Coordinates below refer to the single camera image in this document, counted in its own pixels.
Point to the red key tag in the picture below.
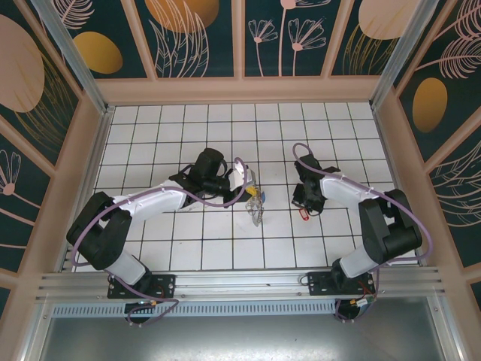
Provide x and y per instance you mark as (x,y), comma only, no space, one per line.
(303,215)

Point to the aluminium frame post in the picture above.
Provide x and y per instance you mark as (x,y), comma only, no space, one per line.
(405,49)
(70,49)

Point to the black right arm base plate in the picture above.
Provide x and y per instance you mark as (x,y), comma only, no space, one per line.
(319,286)

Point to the aluminium table side rail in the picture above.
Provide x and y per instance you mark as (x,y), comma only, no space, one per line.
(97,150)
(386,150)

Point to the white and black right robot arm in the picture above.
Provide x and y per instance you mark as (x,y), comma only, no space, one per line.
(345,188)

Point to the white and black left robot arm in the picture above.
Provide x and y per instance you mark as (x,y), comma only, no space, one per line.
(127,267)

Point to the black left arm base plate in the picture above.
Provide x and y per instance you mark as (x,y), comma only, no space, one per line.
(165,286)

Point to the black round controller housing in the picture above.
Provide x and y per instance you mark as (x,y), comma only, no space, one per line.
(351,312)
(137,314)

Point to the grey metal sheet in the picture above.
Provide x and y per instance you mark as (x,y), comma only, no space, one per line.
(240,338)

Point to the aluminium mounting rail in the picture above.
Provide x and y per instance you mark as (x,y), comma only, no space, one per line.
(240,286)

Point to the key with blue tag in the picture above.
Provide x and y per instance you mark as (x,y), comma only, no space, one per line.
(262,196)

